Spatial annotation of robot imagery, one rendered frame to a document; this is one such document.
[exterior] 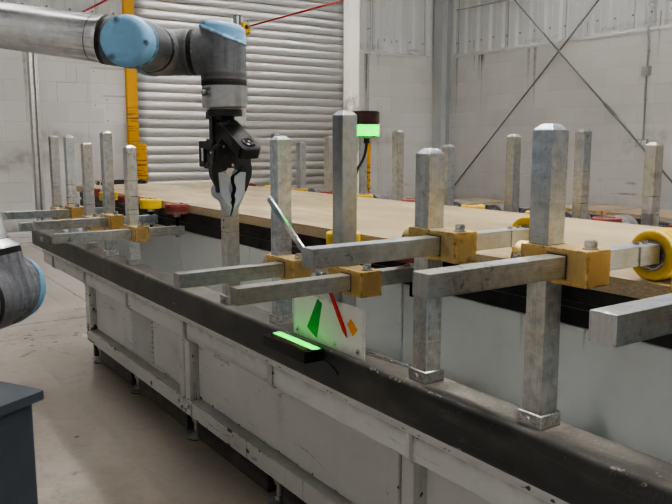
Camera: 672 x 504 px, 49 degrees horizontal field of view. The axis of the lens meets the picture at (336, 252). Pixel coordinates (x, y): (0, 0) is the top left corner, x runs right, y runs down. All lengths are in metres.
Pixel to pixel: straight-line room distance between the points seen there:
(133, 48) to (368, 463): 1.15
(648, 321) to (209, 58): 1.02
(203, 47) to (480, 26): 10.08
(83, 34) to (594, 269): 0.96
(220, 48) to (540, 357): 0.83
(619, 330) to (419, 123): 10.96
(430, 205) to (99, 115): 8.12
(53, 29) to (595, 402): 1.16
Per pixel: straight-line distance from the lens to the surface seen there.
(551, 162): 1.06
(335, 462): 2.08
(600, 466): 1.06
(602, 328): 0.71
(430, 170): 1.24
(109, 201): 2.81
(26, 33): 1.51
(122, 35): 1.40
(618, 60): 9.83
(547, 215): 1.07
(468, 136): 11.44
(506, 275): 0.96
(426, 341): 1.28
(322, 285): 1.38
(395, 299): 1.68
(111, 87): 9.29
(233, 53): 1.49
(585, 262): 1.02
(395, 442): 1.45
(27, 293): 1.75
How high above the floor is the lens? 1.11
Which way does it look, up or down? 8 degrees down
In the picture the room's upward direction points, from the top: straight up
